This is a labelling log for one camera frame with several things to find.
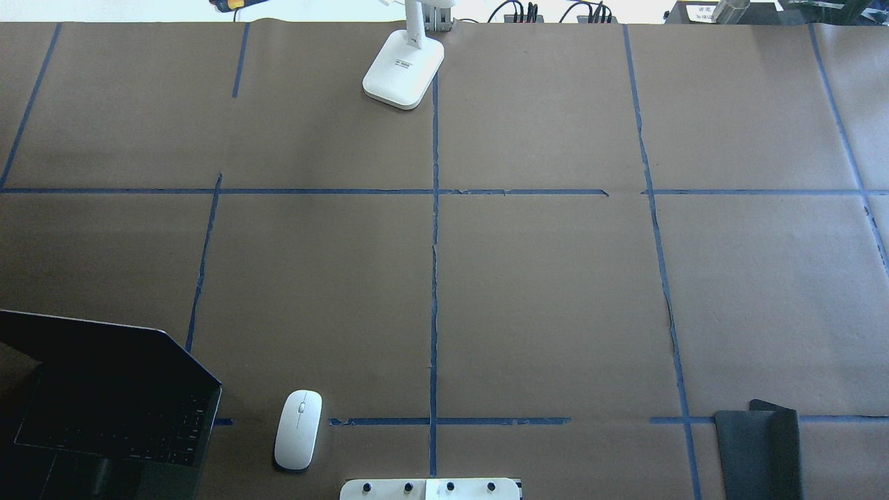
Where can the grey laptop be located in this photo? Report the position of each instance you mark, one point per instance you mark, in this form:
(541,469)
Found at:
(115,412)

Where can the white computer mouse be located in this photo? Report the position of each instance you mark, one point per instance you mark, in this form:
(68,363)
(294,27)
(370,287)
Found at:
(296,433)

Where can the black folded mouse pad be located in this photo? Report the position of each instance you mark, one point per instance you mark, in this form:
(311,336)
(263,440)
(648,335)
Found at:
(760,452)

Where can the orange black tool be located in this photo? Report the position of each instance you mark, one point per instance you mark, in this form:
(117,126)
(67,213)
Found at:
(227,6)

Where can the dark box with label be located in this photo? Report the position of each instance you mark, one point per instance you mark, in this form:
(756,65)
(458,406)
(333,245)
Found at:
(723,13)

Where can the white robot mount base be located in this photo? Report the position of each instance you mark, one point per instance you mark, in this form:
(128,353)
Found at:
(432,488)

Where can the black cable cluster left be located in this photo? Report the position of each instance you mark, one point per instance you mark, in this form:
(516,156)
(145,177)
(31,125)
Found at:
(516,12)

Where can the black cable cluster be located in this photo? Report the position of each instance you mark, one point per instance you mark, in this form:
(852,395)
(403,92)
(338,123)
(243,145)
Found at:
(588,12)
(516,12)

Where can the black cable cluster right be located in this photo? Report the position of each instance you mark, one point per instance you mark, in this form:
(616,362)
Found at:
(588,12)

